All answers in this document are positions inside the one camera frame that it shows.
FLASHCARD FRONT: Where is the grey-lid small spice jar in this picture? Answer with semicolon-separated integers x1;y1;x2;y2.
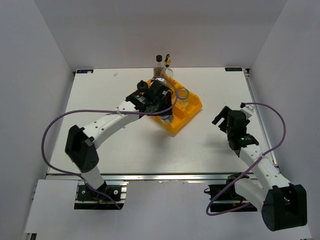
159;115;174;124

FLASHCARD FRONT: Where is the left xdof label sticker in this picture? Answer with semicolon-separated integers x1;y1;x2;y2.
75;69;94;74

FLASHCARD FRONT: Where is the yellow four-compartment bin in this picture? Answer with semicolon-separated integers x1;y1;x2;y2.
151;77;203;136

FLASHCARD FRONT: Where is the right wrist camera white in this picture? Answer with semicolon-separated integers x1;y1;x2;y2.
240;102;255;120

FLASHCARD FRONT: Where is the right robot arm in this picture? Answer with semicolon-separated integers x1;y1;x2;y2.
206;102;308;232

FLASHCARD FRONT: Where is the xdof label sticker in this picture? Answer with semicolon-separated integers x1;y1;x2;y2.
75;69;94;74
224;67;243;72

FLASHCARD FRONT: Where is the dark sauce bottle black cap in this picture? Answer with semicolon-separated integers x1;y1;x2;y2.
153;54;164;77

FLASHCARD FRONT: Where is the clear oil bottle gold spout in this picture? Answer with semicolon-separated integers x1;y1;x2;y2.
161;53;174;78

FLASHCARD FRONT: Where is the black-cap spice jar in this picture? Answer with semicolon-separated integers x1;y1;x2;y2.
136;80;149;93

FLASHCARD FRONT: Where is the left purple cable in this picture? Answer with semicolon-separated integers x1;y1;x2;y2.
41;75;179;210

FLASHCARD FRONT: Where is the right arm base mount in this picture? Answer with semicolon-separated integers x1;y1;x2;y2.
203;172;248;213

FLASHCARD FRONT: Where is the clear glass jar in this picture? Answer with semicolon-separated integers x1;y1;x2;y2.
176;87;190;109

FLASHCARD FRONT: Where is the right xdof label sticker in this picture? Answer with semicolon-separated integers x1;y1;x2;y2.
224;67;243;72

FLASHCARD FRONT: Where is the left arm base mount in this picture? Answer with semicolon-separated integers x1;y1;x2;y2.
74;183;127;211

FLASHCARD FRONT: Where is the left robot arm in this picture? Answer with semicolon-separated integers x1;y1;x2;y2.
65;77;176;200

